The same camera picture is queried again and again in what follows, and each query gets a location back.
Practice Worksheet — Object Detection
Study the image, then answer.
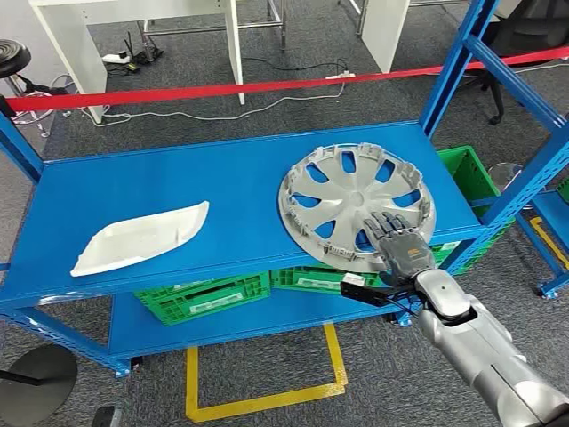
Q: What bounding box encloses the blue metal shelf rack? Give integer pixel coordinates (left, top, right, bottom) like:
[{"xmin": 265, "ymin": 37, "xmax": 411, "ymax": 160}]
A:
[
  {"xmin": 515, "ymin": 188, "xmax": 569, "ymax": 300},
  {"xmin": 0, "ymin": 0, "xmax": 569, "ymax": 378}
]

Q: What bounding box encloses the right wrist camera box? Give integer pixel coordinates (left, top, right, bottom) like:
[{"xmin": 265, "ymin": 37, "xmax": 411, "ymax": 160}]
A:
[{"xmin": 340, "ymin": 272, "xmax": 417, "ymax": 309}]

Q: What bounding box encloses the chrome stanchion base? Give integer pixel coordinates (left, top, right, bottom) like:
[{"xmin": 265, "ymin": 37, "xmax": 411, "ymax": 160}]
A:
[{"xmin": 487, "ymin": 163, "xmax": 534, "ymax": 212}]

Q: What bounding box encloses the steel tube frame table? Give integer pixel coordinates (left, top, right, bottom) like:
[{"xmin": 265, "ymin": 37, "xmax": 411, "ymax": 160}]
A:
[{"xmin": 137, "ymin": 0, "xmax": 288, "ymax": 52}]

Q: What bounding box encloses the white floor cable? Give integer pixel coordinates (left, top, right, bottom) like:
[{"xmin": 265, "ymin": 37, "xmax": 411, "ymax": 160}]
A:
[{"xmin": 80, "ymin": 79, "xmax": 347, "ymax": 128}]

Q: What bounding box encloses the black floor cable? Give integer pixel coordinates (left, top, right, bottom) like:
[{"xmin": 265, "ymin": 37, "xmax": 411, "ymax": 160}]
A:
[{"xmin": 241, "ymin": 55, "xmax": 348, "ymax": 75}]

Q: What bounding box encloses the silver wheel cover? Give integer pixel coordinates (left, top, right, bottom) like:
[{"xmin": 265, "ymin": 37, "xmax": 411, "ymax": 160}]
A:
[{"xmin": 278, "ymin": 142, "xmax": 438, "ymax": 274}]

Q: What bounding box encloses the grey robot bracket plate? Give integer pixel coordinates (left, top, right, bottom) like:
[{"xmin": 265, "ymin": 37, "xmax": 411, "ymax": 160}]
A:
[{"xmin": 92, "ymin": 405, "xmax": 123, "ymax": 427}]

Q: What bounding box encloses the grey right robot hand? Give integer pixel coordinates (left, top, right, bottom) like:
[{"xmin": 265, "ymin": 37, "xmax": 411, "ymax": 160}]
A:
[{"xmin": 361, "ymin": 211, "xmax": 437, "ymax": 284}]

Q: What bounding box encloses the white desk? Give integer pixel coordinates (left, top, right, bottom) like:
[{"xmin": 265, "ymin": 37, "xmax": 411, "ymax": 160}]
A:
[
  {"xmin": 28, "ymin": 0, "xmax": 245, "ymax": 125},
  {"xmin": 361, "ymin": 0, "xmax": 411, "ymax": 74}
]

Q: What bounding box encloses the red barrier belt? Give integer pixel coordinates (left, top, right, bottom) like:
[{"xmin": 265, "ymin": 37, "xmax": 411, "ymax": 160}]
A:
[{"xmin": 6, "ymin": 45, "xmax": 569, "ymax": 113}]

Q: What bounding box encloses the black stanchion base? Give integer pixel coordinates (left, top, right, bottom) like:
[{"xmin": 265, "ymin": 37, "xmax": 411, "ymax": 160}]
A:
[{"xmin": 0, "ymin": 344, "xmax": 78, "ymax": 427}]

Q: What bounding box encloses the black router with antennas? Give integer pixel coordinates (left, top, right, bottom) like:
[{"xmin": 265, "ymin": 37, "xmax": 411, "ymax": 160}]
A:
[{"xmin": 124, "ymin": 32, "xmax": 165, "ymax": 73}]

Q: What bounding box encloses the black office chair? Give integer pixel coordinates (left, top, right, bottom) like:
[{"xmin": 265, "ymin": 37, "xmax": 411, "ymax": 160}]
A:
[{"xmin": 462, "ymin": 0, "xmax": 569, "ymax": 126}]

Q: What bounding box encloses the white plastic trim part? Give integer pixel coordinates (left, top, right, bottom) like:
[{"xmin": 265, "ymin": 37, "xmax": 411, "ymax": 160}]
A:
[{"xmin": 69, "ymin": 200, "xmax": 210, "ymax": 278}]

